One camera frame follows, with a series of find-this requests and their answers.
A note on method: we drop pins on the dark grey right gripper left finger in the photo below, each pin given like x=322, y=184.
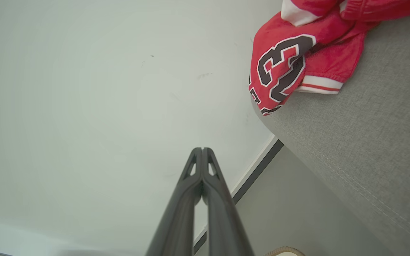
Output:
x=178, y=213

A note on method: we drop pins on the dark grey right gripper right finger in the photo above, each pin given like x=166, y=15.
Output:
x=224, y=213

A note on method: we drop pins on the red basketball jersey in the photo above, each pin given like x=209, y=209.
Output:
x=283, y=53

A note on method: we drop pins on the white perforated laundry basket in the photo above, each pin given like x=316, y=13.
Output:
x=285, y=250

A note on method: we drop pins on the white and black baseboard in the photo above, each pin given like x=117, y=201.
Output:
x=255, y=167

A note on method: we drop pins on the grey fabric sofa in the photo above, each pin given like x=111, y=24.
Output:
x=368, y=142

